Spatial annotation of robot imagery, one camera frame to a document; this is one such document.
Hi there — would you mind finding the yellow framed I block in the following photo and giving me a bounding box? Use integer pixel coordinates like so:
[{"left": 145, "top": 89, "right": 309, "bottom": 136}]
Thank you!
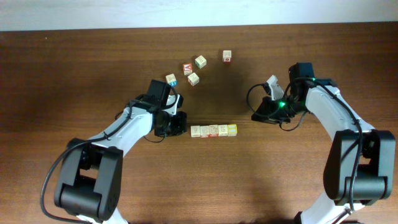
[{"left": 227, "top": 124, "right": 238, "bottom": 136}]

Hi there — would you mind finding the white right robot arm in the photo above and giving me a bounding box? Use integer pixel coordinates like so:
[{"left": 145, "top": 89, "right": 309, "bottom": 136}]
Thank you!
[{"left": 251, "top": 63, "right": 396, "bottom": 223}]

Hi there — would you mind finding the blue framed wooden block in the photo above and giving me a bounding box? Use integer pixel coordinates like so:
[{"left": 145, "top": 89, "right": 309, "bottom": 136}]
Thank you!
[{"left": 165, "top": 73, "right": 177, "bottom": 86}]

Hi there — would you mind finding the green framed wooden block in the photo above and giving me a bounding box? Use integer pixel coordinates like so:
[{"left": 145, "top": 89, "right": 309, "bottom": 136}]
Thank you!
[{"left": 195, "top": 55, "right": 207, "bottom": 69}]

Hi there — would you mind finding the plain I wooden block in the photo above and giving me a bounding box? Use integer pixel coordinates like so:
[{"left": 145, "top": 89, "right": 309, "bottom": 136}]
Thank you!
[{"left": 187, "top": 73, "right": 200, "bottom": 86}]

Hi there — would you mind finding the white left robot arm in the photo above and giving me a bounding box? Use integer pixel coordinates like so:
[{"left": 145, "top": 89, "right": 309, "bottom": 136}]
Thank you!
[{"left": 54, "top": 80, "right": 187, "bottom": 223}]

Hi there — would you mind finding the number 2 wooden block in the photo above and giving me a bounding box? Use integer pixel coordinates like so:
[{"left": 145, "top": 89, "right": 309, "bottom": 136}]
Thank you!
[{"left": 218, "top": 124, "right": 228, "bottom": 136}]

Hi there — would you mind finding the red framed A block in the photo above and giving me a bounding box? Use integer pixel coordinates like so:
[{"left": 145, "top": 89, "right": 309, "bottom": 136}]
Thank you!
[{"left": 183, "top": 63, "right": 193, "bottom": 76}]

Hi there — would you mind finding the elephant wooden block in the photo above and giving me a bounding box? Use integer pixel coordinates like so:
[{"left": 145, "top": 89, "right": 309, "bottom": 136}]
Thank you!
[{"left": 209, "top": 124, "right": 219, "bottom": 137}]

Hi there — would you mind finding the plain Y wooden block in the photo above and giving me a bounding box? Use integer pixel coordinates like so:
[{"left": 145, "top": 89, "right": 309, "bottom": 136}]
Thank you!
[{"left": 190, "top": 126, "right": 201, "bottom": 138}]

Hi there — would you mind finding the red sided wooden block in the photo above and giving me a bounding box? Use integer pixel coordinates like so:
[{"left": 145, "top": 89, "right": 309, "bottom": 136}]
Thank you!
[{"left": 200, "top": 126, "right": 210, "bottom": 138}]

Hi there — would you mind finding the red bottomed far block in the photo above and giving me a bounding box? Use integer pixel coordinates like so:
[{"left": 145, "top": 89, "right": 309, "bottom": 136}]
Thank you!
[{"left": 223, "top": 50, "right": 232, "bottom": 63}]

